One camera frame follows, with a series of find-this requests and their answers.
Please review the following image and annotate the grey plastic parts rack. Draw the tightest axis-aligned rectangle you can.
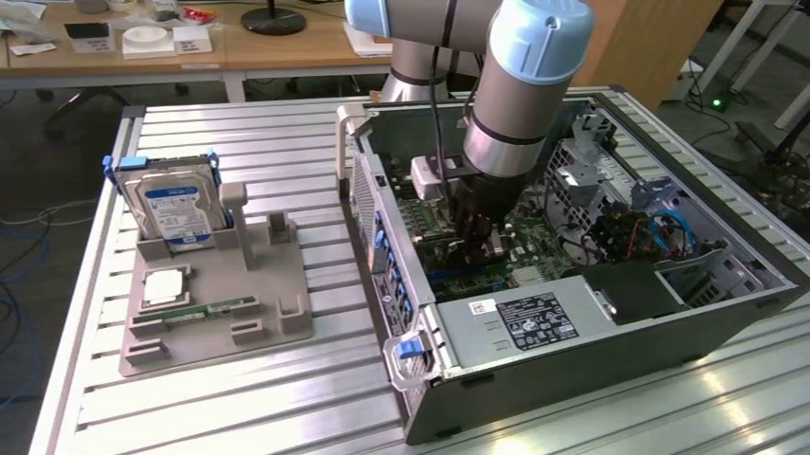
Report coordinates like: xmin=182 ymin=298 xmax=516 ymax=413
xmin=117 ymin=182 xmax=316 ymax=379

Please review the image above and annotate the red wire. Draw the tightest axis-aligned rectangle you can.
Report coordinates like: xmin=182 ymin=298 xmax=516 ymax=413
xmin=623 ymin=215 xmax=665 ymax=260

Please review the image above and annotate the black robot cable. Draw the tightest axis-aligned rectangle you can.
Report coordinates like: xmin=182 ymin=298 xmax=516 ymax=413
xmin=428 ymin=45 xmax=457 ymax=214

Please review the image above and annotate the white box with round dish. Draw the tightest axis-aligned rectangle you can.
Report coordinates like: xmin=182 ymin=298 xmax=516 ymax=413
xmin=118 ymin=26 xmax=178 ymax=61

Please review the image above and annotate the metal disk bay cage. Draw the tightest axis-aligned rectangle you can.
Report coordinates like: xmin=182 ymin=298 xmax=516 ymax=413
xmin=544 ymin=113 xmax=640 ymax=228

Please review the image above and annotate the wooden cabinet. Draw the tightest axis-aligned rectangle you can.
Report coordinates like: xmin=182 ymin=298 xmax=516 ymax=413
xmin=568 ymin=0 xmax=725 ymax=110

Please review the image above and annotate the green graphics card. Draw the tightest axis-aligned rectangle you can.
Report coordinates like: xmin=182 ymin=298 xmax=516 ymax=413
xmin=416 ymin=208 xmax=511 ymax=269

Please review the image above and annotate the open black PC case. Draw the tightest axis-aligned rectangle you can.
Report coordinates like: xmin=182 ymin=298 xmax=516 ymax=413
xmin=333 ymin=87 xmax=799 ymax=446

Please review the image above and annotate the white box with black top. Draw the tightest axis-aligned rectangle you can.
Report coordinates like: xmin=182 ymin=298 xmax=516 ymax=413
xmin=61 ymin=22 xmax=118 ymax=54

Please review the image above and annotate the hard disk with blue caddy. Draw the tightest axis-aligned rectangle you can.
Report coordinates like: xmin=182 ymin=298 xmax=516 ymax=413
xmin=100 ymin=150 xmax=224 ymax=248

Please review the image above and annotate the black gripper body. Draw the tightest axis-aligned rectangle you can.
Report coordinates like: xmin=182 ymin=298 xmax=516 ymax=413
xmin=452 ymin=173 xmax=527 ymax=238

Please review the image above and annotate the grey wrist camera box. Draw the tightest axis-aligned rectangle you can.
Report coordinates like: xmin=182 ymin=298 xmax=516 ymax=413
xmin=408 ymin=154 xmax=467 ymax=203

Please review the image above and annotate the blue case latch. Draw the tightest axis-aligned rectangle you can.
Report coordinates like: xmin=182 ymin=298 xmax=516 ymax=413
xmin=392 ymin=337 xmax=423 ymax=364

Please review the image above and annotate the white table frame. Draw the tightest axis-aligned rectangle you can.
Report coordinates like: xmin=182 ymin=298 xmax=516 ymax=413
xmin=692 ymin=0 xmax=810 ymax=129

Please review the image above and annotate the green RAM stick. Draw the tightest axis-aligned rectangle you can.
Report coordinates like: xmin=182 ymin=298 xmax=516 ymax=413
xmin=136 ymin=296 xmax=261 ymax=328

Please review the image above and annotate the blue wire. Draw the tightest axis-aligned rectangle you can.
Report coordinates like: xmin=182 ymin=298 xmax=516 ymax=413
xmin=649 ymin=208 xmax=700 ymax=260

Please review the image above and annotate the grey power supply unit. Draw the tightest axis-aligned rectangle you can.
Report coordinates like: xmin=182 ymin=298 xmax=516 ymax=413
xmin=433 ymin=277 xmax=619 ymax=371

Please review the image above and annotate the black office chair base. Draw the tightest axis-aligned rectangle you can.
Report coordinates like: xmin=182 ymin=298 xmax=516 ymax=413
xmin=732 ymin=108 xmax=810 ymax=195
xmin=34 ymin=83 xmax=190 ymax=139

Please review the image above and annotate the small white box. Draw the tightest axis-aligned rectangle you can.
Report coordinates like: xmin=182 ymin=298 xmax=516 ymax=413
xmin=170 ymin=25 xmax=213 ymax=56

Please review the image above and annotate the wooden desk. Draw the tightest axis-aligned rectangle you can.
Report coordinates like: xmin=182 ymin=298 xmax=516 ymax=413
xmin=0 ymin=0 xmax=571 ymax=103

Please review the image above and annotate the black round lamp base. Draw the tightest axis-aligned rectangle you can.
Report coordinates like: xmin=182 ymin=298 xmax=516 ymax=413
xmin=238 ymin=0 xmax=308 ymax=37

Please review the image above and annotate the white paper stack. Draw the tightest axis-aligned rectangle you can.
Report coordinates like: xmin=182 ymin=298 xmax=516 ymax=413
xmin=345 ymin=33 xmax=395 ymax=59

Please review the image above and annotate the white paper label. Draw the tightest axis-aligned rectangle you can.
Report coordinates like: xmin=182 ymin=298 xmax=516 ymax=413
xmin=6 ymin=42 xmax=58 ymax=57

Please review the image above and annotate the silver CPU chip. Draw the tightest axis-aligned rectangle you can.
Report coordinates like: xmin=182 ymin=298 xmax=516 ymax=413
xmin=138 ymin=268 xmax=194 ymax=310

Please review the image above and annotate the green motherboard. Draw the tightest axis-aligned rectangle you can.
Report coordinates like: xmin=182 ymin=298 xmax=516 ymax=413
xmin=379 ymin=155 xmax=571 ymax=304

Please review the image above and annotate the blue floor cable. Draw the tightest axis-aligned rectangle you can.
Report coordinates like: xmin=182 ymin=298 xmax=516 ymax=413
xmin=0 ymin=222 xmax=52 ymax=413

